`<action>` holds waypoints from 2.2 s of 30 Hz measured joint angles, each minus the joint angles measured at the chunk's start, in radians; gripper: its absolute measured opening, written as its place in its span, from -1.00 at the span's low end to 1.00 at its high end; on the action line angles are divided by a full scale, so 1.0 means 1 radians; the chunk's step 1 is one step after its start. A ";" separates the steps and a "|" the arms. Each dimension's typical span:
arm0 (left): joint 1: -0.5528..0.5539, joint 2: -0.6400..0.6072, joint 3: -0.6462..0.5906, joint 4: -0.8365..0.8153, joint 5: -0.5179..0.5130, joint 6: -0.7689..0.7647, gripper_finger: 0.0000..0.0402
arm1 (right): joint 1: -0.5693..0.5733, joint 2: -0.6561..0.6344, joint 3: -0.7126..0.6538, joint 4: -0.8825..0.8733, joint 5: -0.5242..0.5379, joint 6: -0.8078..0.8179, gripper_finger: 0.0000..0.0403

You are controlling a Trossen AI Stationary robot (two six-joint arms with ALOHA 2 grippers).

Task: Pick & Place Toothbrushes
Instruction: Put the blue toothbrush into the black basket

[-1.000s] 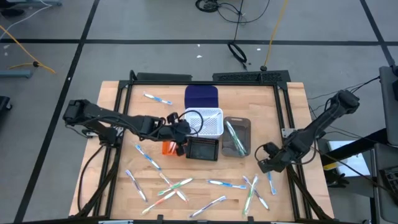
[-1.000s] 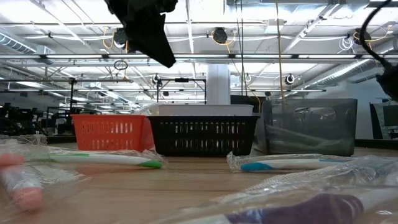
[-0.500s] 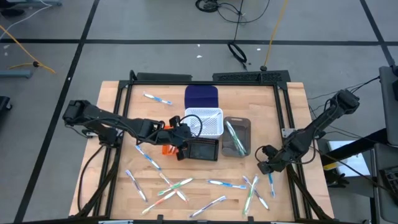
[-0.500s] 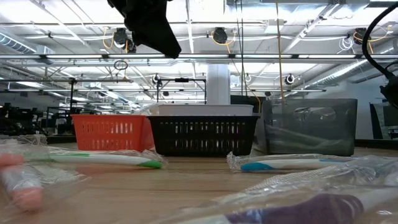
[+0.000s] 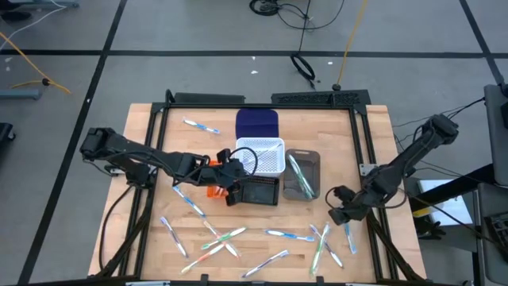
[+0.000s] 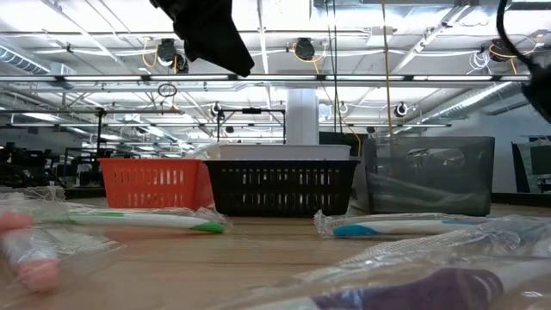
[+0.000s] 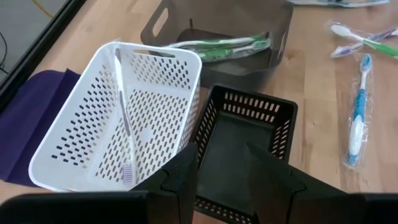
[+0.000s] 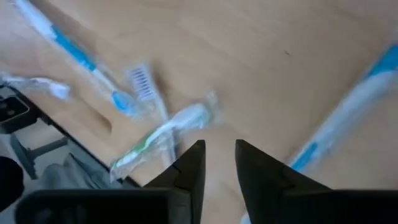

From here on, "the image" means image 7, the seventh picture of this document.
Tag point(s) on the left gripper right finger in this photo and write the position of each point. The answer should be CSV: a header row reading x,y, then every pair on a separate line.
x,y
280,199

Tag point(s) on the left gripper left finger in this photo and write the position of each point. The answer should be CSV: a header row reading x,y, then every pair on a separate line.
x,y
174,199

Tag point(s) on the purple toothbrush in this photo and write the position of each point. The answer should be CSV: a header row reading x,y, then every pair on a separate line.
x,y
342,51
126,118

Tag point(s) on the blue toothbrush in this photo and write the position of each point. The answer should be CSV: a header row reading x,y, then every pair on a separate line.
x,y
359,105

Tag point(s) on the black slotted plastic basket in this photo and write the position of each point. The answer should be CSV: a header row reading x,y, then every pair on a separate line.
x,y
236,130

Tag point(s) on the white perforated plastic basket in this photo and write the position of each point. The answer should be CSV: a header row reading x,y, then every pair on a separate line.
x,y
155,102

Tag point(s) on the dark blue tray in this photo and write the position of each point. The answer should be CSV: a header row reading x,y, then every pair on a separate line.
x,y
31,124

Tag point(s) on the grey translucent plastic bin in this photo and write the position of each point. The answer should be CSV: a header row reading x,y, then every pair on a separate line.
x,y
217,15

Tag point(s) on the black aluminium table frame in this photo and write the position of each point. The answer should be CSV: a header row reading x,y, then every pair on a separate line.
x,y
46,37

